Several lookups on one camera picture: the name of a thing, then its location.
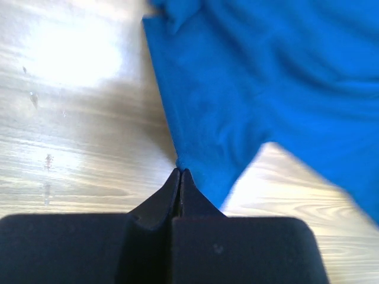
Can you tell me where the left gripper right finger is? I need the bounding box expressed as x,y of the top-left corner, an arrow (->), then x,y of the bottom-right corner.
180,169 -> 226,218

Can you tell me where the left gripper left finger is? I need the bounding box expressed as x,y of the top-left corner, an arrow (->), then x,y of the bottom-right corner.
129,169 -> 181,230

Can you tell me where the dark blue t shirt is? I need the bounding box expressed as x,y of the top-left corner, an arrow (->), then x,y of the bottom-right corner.
143,1 -> 378,222

